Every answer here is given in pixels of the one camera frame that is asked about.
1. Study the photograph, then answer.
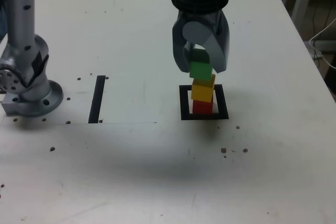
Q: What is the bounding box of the black tape square outline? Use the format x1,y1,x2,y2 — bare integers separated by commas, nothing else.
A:
179,84,229,121

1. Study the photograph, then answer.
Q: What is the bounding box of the yellow cube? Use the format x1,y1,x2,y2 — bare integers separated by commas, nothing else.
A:
191,73,216,103

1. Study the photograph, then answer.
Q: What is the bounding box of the black tape strip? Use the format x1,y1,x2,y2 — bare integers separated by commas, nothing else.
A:
88,75,107,124

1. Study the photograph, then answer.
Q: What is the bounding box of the green cube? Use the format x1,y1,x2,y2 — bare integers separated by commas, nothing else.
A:
188,48,214,80

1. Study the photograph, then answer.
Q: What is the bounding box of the white cable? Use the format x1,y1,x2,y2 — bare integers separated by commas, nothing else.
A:
309,16,336,69

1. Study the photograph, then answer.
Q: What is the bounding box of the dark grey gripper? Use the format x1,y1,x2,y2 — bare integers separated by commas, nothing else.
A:
172,10,232,75

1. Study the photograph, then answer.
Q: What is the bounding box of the red cube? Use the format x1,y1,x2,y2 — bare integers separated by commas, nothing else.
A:
192,99,214,114

